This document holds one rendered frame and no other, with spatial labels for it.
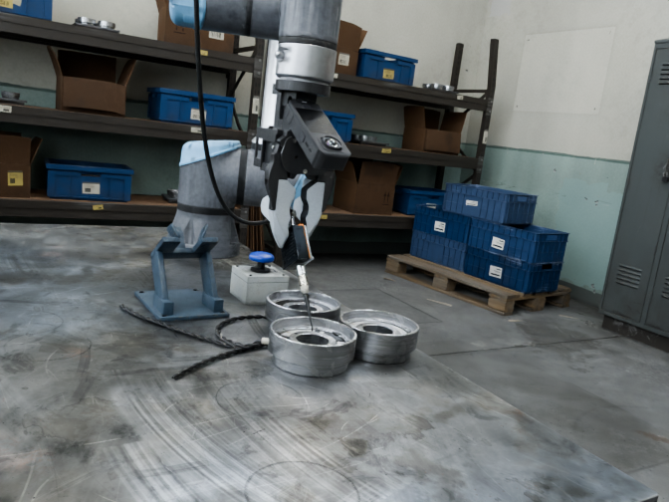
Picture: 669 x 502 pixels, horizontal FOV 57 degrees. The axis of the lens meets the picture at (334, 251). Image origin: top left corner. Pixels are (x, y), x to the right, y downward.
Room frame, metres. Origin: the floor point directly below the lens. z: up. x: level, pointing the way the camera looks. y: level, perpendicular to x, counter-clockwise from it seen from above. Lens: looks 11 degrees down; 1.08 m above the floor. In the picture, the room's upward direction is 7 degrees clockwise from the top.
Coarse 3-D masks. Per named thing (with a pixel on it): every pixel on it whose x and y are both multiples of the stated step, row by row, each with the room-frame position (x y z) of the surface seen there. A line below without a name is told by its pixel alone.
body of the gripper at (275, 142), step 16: (288, 80) 0.78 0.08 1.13; (288, 96) 0.81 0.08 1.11; (304, 96) 0.79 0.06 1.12; (320, 96) 0.82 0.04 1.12; (272, 128) 0.82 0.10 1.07; (288, 128) 0.80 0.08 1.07; (256, 144) 0.83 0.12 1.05; (272, 144) 0.80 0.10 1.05; (288, 144) 0.77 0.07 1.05; (256, 160) 0.82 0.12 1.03; (288, 160) 0.77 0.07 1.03; (304, 160) 0.78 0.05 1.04; (288, 176) 0.78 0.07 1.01
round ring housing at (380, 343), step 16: (352, 320) 0.80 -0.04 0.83; (368, 320) 0.81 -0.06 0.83; (384, 320) 0.81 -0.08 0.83; (400, 320) 0.81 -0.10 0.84; (368, 336) 0.72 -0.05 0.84; (384, 336) 0.72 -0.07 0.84; (400, 336) 0.72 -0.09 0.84; (416, 336) 0.75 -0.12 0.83; (368, 352) 0.72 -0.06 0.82; (384, 352) 0.72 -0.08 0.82; (400, 352) 0.72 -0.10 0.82
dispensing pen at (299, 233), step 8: (296, 232) 0.77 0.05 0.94; (304, 232) 0.78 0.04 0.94; (288, 240) 0.78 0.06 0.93; (296, 240) 0.77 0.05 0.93; (304, 240) 0.77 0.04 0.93; (288, 248) 0.78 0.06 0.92; (296, 248) 0.76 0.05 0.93; (304, 248) 0.77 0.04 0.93; (288, 256) 0.78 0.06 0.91; (296, 256) 0.76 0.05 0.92; (304, 256) 0.76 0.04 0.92; (288, 264) 0.77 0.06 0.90; (296, 264) 0.77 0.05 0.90; (304, 264) 0.77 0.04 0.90; (304, 272) 0.76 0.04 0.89; (304, 280) 0.76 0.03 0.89; (304, 288) 0.76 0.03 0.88; (304, 296) 0.75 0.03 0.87
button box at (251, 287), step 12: (240, 276) 0.93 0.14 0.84; (252, 276) 0.91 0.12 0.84; (264, 276) 0.92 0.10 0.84; (276, 276) 0.93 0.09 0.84; (288, 276) 0.94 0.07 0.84; (240, 288) 0.92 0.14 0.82; (252, 288) 0.91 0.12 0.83; (264, 288) 0.92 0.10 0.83; (276, 288) 0.93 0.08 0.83; (240, 300) 0.92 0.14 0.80; (252, 300) 0.91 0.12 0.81; (264, 300) 0.92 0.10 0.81
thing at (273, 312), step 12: (276, 300) 0.85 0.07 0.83; (312, 300) 0.87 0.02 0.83; (324, 300) 0.86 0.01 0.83; (336, 300) 0.84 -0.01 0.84; (276, 312) 0.78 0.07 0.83; (288, 312) 0.77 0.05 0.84; (300, 312) 0.77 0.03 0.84; (312, 312) 0.77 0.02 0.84; (324, 312) 0.78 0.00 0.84; (336, 312) 0.80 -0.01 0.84
